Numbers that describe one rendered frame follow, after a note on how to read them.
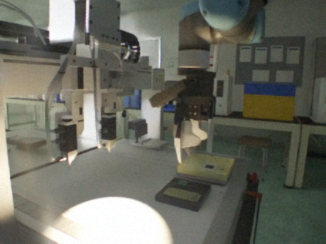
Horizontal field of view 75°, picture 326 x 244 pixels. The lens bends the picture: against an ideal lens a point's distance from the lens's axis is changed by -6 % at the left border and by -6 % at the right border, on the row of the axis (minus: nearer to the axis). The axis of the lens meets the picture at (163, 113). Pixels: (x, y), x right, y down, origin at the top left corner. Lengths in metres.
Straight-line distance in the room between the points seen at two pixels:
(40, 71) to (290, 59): 4.35
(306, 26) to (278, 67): 0.85
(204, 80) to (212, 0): 0.21
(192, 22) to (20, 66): 0.38
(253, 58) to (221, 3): 4.27
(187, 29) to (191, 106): 0.17
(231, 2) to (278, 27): 4.36
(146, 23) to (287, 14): 2.91
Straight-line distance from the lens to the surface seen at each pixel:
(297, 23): 4.75
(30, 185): 0.77
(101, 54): 0.55
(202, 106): 0.52
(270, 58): 4.61
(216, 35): 0.52
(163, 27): 5.25
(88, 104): 0.57
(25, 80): 0.56
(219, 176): 0.71
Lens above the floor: 1.16
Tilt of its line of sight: 8 degrees down
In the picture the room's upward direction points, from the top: 1 degrees clockwise
